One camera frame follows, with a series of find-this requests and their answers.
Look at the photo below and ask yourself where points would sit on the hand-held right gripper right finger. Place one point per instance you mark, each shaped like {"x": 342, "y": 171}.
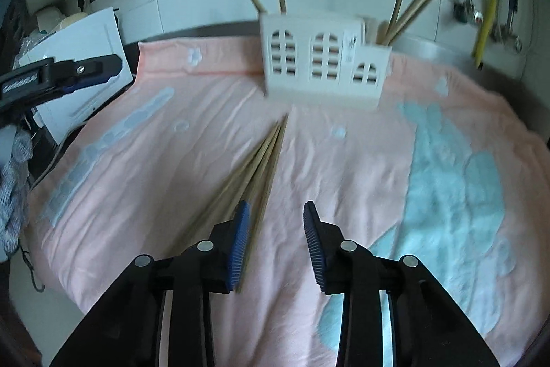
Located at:
{"x": 313, "y": 246}

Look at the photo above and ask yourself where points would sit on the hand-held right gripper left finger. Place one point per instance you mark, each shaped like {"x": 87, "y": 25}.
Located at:
{"x": 238, "y": 246}

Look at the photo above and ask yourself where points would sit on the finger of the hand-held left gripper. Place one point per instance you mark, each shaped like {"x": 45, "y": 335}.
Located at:
{"x": 86, "y": 68}
{"x": 77, "y": 86}

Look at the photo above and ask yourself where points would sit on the cream house-shaped utensil holder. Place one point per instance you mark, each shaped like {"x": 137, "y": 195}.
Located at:
{"x": 326, "y": 23}

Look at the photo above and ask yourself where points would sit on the white plastic appliance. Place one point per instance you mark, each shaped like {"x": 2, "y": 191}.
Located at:
{"x": 86, "y": 40}

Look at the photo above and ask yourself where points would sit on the cream round container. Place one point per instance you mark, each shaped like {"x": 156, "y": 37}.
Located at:
{"x": 56, "y": 19}

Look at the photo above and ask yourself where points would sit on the pink printed towel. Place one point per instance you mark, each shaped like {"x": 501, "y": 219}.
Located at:
{"x": 365, "y": 186}

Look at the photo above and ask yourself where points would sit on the metal water valve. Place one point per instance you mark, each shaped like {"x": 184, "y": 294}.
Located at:
{"x": 468, "y": 13}
{"x": 509, "y": 38}

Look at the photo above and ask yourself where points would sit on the black wall plug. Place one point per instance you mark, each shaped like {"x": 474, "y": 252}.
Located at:
{"x": 81, "y": 5}

